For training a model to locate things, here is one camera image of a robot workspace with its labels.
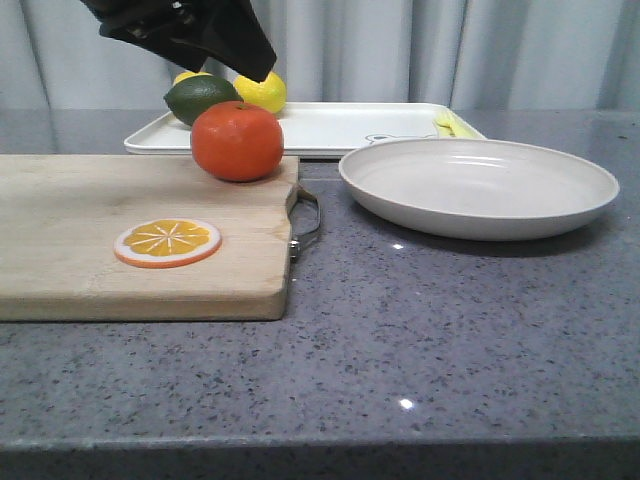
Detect metal cutting board handle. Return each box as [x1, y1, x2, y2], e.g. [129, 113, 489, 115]
[286, 183, 322, 262]

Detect grey curtain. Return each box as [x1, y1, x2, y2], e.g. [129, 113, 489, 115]
[1, 1, 639, 110]

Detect yellow plastic fork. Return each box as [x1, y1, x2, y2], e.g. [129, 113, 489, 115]
[433, 111, 457, 138]

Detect beige round plate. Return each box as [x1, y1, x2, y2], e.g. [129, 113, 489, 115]
[339, 139, 620, 241]

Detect white bear print tray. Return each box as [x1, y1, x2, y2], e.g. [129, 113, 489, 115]
[123, 102, 487, 160]

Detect wooden cutting board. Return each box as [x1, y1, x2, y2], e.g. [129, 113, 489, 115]
[1, 154, 299, 321]

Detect yellow plastic knife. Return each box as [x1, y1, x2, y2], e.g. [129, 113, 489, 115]
[448, 116, 485, 139]

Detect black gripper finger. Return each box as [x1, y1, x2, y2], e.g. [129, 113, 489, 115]
[192, 0, 277, 82]
[79, 0, 221, 73]

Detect orange mandarin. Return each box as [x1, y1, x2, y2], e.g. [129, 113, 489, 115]
[191, 101, 284, 182]

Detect yellow lemon behind lime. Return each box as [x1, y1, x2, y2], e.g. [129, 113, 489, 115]
[173, 71, 210, 85]

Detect orange slice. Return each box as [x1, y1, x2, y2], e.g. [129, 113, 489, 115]
[113, 218, 222, 269]

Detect dark green lime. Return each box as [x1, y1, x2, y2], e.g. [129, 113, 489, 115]
[164, 75, 242, 126]

